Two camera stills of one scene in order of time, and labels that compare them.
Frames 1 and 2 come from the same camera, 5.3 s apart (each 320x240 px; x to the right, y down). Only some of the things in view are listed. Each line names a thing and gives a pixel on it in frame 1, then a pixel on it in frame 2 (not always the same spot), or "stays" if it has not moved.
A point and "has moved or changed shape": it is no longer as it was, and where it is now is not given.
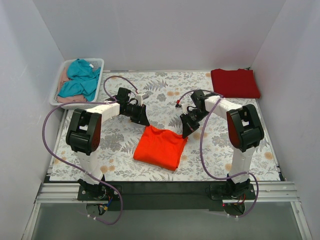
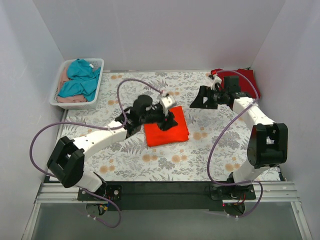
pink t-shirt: [73, 98] stays
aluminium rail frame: [262, 193] stays
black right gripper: [189, 120] -> [208, 97]
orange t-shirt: [160, 147] has moved or changed shape
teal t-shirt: [84, 76] stays
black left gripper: [139, 113] -> [163, 119]
